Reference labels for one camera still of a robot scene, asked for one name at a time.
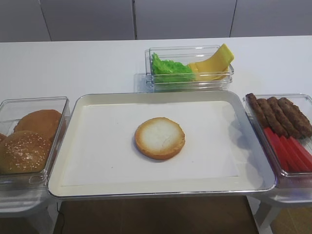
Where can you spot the white paper tray liner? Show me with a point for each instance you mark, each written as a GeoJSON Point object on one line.
{"type": "Point", "coordinates": [103, 149]}

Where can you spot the sesame bun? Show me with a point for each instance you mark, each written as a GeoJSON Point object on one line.
{"type": "Point", "coordinates": [2, 137]}
{"type": "Point", "coordinates": [24, 152]}

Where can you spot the clear right patty container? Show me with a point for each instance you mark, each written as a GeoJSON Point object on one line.
{"type": "Point", "coordinates": [284, 179]}

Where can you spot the green lettuce leaf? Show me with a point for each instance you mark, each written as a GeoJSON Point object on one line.
{"type": "Point", "coordinates": [167, 71]}

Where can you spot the clear left bun container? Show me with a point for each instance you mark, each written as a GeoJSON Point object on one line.
{"type": "Point", "coordinates": [11, 111]}

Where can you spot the clear lettuce cheese container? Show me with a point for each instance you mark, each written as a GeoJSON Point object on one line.
{"type": "Point", "coordinates": [186, 55]}

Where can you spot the sesame bun far left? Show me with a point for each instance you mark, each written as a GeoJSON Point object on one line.
{"type": "Point", "coordinates": [2, 137]}

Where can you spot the brown patty rightmost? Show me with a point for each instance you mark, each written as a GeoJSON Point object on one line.
{"type": "Point", "coordinates": [296, 117]}

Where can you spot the brown patty leftmost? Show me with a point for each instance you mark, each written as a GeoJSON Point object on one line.
{"type": "Point", "coordinates": [257, 110]}

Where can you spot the yellow cheese slices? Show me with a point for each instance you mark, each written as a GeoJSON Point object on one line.
{"type": "Point", "coordinates": [213, 67]}

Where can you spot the toasted bottom bun half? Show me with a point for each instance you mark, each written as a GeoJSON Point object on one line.
{"type": "Point", "coordinates": [159, 138]}

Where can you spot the white metal tray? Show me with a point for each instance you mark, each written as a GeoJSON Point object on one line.
{"type": "Point", "coordinates": [255, 173]}

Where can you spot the sesame top bun front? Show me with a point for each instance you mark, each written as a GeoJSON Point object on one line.
{"type": "Point", "coordinates": [24, 152]}

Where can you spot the plain brown bun back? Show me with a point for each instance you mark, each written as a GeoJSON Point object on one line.
{"type": "Point", "coordinates": [43, 122]}

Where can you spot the brown patty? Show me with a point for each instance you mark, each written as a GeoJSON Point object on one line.
{"type": "Point", "coordinates": [288, 130]}
{"type": "Point", "coordinates": [271, 119]}
{"type": "Point", "coordinates": [257, 110]}
{"type": "Point", "coordinates": [296, 117]}

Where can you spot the red tomato slice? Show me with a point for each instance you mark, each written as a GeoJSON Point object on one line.
{"type": "Point", "coordinates": [285, 154]}
{"type": "Point", "coordinates": [293, 158]}
{"type": "Point", "coordinates": [302, 153]}
{"type": "Point", "coordinates": [277, 147]}

